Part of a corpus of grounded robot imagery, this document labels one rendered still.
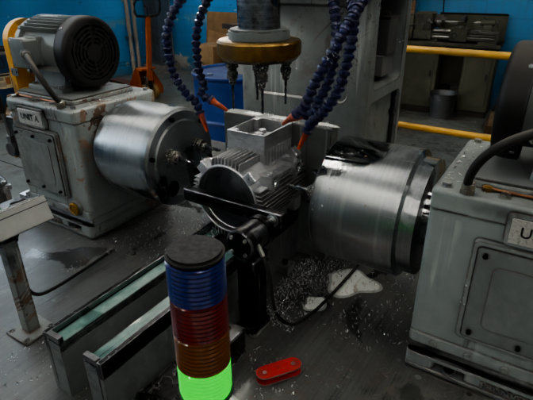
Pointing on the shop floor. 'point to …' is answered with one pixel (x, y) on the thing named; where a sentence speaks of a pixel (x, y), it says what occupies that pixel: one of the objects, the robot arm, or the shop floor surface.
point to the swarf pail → (442, 103)
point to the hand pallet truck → (140, 77)
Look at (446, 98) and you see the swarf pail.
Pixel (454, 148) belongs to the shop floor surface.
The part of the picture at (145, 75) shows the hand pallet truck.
